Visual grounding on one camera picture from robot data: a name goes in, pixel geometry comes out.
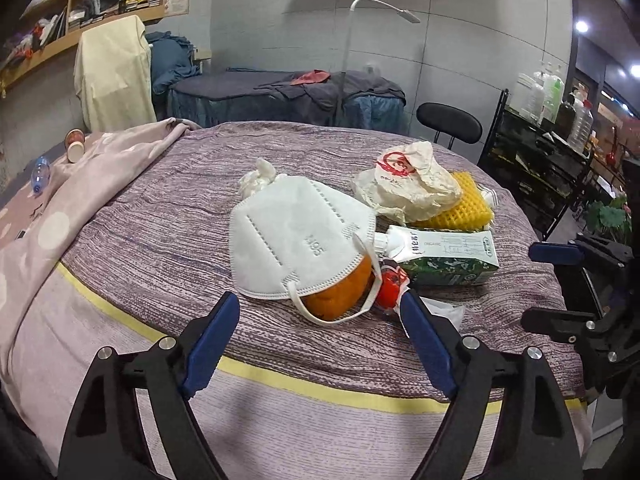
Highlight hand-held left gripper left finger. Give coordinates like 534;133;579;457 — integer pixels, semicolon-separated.
57;291;241;480

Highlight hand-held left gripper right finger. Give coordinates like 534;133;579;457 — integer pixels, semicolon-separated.
400;290;583;480

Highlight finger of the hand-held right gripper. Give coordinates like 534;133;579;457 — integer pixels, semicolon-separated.
521;306;609;344
529;234;635;265

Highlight clear plastic wrapper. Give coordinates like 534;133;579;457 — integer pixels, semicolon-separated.
395;295;466;333

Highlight small red packet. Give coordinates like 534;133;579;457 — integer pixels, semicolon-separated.
376;266;412;309

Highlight green and white carton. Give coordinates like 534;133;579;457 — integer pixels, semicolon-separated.
382;225;501;288

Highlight yellow foam net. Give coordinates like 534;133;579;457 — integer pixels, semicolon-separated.
410;171;496;231

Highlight orange fruit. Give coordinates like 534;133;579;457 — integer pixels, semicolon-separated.
305;255;373;322

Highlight white face mask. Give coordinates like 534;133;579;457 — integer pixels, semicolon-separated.
229;175;383;325

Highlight white plastic bag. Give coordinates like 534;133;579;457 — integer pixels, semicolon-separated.
351;141;463;225

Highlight white tissue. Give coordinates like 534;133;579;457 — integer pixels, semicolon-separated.
236;158;288;201

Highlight potted plant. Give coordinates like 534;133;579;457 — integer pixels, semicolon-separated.
585;195;631;241

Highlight black metal cart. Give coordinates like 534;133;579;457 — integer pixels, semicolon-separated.
477;89;596;241

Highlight clear bottle red cap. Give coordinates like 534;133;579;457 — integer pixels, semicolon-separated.
570;100;595;153

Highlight dark brown bottle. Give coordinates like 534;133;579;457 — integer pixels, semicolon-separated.
555;92;583;141

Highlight white pump bottle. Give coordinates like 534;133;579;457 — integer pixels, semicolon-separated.
520;72;545;121

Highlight green pump bottle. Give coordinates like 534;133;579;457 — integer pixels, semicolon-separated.
542;67;566;123

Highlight black stool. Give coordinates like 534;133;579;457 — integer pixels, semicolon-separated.
416;102;483;151

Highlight pink dotted blanket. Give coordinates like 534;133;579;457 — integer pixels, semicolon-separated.
0;117;201;361

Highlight clear plastic water bottle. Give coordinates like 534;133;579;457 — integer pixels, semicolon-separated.
30;156;52;196

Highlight red cloth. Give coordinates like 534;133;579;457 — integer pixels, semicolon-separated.
291;70;332;86

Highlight blue bedding pile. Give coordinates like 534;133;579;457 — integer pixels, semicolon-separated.
146;31;203;96

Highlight white floor lamp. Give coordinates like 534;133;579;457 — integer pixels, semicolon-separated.
340;0;422;126

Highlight cream cloth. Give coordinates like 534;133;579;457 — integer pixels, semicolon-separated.
74;15;158;133

